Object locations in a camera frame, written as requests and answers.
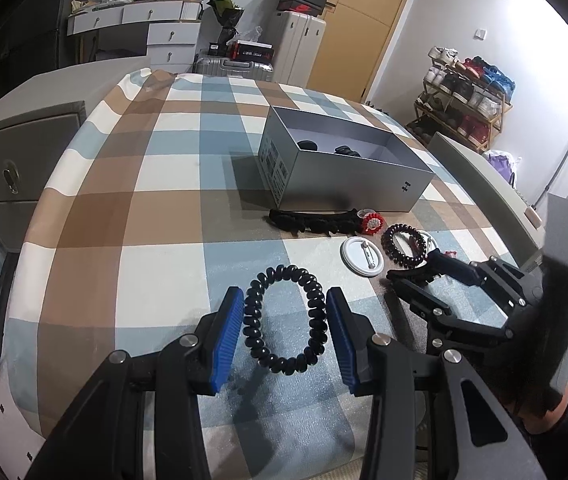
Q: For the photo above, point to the purple bag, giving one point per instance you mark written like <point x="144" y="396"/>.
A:
<point x="503" y="167"/>

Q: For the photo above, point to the black wrapped bouquet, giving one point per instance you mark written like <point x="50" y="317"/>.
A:
<point x="226" y="15"/>

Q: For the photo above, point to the red white beaded hair clip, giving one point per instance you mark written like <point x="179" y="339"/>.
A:
<point x="372" y="223"/>

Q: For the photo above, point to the grey cardboard box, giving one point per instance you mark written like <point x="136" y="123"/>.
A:
<point x="343" y="185"/>

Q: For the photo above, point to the cream suitcase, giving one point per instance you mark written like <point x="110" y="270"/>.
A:
<point x="301" y="45"/>

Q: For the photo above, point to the long black hair clip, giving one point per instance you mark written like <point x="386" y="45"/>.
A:
<point x="309" y="221"/>

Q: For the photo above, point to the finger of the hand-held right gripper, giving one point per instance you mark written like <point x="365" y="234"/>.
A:
<point x="428" y="302"/>
<point x="483" y="272"/>

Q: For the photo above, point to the grey bedside cabinet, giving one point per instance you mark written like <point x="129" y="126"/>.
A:
<point x="34" y="140"/>

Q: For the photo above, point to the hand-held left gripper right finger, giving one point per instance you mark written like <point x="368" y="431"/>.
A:
<point x="341" y="340"/>

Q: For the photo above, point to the black wardrobe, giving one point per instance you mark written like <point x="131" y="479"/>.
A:
<point x="24" y="20"/>

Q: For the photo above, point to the plaid blanket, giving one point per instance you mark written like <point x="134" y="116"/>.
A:
<point x="164" y="185"/>

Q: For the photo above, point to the person's right forearm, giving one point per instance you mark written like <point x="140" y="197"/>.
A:
<point x="543" y="417"/>

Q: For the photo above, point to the wooden shoe rack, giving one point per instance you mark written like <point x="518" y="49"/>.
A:
<point x="463" y="105"/>

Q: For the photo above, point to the black red flat box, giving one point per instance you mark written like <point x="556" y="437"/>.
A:
<point x="249" y="51"/>

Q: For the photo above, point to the white light switch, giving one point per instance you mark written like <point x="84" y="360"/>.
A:
<point x="480" y="34"/>

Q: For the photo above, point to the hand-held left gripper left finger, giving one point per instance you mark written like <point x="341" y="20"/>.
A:
<point x="226" y="340"/>

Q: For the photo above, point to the wooden door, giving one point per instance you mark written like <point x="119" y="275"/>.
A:
<point x="363" y="20"/>

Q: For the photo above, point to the silver suitcase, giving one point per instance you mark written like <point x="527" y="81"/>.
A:
<point x="234" y="69"/>

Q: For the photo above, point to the small black red hair clip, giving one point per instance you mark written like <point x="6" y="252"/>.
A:
<point x="443" y="259"/>

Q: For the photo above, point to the grey pole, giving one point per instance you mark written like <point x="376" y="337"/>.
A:
<point x="563" y="155"/>

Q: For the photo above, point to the white desk with drawers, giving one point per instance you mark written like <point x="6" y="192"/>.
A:
<point x="164" y="35"/>

